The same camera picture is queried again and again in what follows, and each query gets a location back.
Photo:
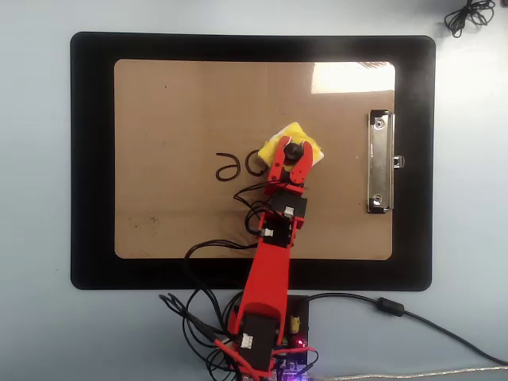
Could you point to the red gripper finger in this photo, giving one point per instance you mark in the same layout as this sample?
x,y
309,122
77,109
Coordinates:
x,y
278,162
301,166

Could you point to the yellow sponge with black knob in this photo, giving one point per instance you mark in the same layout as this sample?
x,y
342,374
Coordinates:
x,y
295,129

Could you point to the silver metal clipboard clip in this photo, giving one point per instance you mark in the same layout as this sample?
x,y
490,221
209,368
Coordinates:
x,y
380,158

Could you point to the brown clipboard board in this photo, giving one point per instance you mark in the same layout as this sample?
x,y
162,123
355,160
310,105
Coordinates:
x,y
178,119

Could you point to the black robot base with electronics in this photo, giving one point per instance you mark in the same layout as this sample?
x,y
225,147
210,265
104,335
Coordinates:
x,y
300,313

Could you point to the black rectangular desk mat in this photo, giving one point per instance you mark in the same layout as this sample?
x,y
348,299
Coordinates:
x,y
91,158

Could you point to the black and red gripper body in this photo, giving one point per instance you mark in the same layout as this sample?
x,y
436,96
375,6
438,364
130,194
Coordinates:
x,y
289,204

